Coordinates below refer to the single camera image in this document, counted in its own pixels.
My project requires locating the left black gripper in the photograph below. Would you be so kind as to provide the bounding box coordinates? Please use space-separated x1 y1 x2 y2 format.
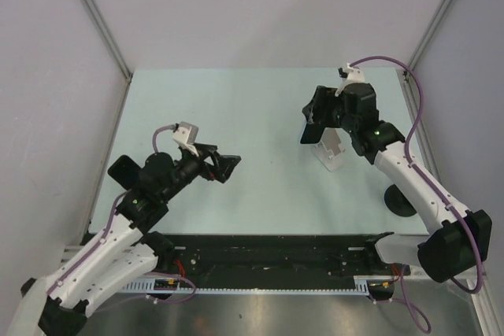
161 142 240 201

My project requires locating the aluminium frame post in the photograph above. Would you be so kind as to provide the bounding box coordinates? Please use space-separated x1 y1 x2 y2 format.
405 0 480 77
58 0 133 83

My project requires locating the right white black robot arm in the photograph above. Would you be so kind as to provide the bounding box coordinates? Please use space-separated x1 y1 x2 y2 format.
300 83 492 292

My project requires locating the white phone stand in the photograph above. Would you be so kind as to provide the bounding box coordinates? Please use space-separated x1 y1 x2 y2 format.
312 128 346 172

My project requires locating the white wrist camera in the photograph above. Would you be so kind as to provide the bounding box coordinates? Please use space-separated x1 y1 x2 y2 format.
335 64 365 97
172 122 199 157

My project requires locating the white slotted cable duct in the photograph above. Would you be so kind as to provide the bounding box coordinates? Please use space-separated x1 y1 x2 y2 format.
117 275 395 296

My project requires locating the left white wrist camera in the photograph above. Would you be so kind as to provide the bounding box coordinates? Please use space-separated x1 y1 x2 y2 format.
172 122 199 157

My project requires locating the left aluminium frame post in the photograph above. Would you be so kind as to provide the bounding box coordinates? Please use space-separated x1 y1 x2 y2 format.
58 0 133 83

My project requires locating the right aluminium frame post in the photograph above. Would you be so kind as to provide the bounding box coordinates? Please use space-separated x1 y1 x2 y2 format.
405 0 480 77

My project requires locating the black flat phone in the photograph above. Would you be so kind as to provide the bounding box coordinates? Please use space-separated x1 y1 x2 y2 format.
107 155 142 190

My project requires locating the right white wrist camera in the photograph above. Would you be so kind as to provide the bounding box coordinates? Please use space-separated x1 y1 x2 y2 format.
335 64 365 97

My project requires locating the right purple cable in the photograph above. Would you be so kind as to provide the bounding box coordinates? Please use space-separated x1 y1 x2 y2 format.
352 55 487 333

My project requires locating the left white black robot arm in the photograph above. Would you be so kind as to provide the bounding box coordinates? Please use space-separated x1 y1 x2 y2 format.
7 143 241 335

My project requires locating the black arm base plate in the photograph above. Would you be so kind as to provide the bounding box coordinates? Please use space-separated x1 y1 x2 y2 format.
80 233 413 301

